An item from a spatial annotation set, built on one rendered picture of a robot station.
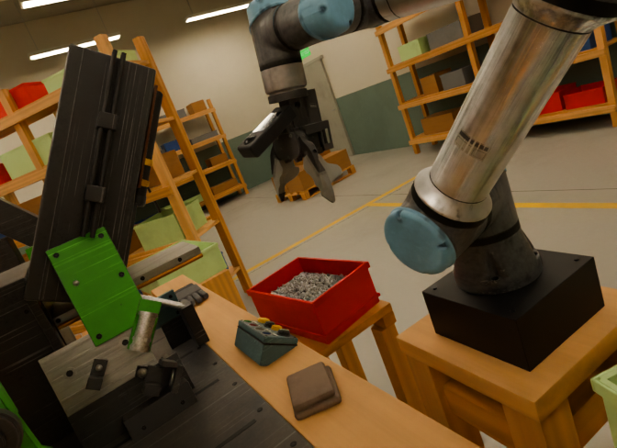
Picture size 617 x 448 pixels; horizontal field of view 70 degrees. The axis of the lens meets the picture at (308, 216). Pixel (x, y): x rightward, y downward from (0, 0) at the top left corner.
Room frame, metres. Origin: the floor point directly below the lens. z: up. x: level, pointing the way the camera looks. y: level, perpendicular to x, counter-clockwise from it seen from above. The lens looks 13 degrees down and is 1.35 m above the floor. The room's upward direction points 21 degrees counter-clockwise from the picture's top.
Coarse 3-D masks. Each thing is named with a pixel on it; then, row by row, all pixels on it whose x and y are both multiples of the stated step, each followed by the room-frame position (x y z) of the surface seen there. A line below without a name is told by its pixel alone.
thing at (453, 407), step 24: (408, 360) 0.81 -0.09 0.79; (432, 384) 0.76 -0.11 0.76; (456, 384) 0.75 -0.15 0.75; (432, 408) 0.79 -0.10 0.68; (456, 408) 0.74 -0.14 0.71; (480, 408) 0.67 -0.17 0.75; (504, 408) 0.59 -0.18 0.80; (576, 408) 0.59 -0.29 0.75; (600, 408) 0.61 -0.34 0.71; (456, 432) 0.76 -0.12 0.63; (504, 432) 0.63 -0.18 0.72; (528, 432) 0.56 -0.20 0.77; (552, 432) 0.54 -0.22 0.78; (576, 432) 0.56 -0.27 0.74
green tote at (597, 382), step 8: (616, 368) 0.42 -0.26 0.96; (600, 376) 0.41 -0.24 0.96; (608, 376) 0.41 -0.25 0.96; (616, 376) 0.41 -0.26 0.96; (592, 384) 0.41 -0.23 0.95; (600, 384) 0.40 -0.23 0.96; (608, 384) 0.40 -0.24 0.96; (616, 384) 0.41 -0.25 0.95; (600, 392) 0.40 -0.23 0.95; (608, 392) 0.39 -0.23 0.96; (616, 392) 0.39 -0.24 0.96; (608, 400) 0.40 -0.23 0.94; (616, 400) 0.38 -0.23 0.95; (608, 408) 0.40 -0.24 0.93; (616, 408) 0.39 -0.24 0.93; (608, 416) 0.41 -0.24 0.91; (616, 416) 0.39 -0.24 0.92; (616, 424) 0.40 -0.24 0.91; (616, 432) 0.40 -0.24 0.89; (616, 440) 0.40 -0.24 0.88
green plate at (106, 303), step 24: (72, 240) 0.88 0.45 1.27; (96, 240) 0.89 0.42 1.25; (72, 264) 0.86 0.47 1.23; (96, 264) 0.87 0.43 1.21; (120, 264) 0.88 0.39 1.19; (72, 288) 0.84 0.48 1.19; (96, 288) 0.85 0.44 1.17; (120, 288) 0.86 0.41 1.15; (96, 312) 0.83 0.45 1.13; (120, 312) 0.84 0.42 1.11; (96, 336) 0.81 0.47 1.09
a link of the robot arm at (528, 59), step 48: (528, 0) 0.44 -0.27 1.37; (576, 0) 0.41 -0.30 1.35; (528, 48) 0.46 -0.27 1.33; (576, 48) 0.45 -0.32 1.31; (480, 96) 0.51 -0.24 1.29; (528, 96) 0.48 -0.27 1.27; (480, 144) 0.52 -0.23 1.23; (432, 192) 0.59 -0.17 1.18; (480, 192) 0.55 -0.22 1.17; (432, 240) 0.57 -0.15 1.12
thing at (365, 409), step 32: (160, 288) 1.66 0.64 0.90; (224, 320) 1.11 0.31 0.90; (256, 320) 1.04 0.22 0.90; (224, 352) 0.94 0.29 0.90; (288, 352) 0.83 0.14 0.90; (256, 384) 0.76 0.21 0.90; (352, 384) 0.65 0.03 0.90; (288, 416) 0.63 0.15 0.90; (320, 416) 0.60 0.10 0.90; (352, 416) 0.58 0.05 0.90; (384, 416) 0.55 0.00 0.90; (416, 416) 0.53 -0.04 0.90
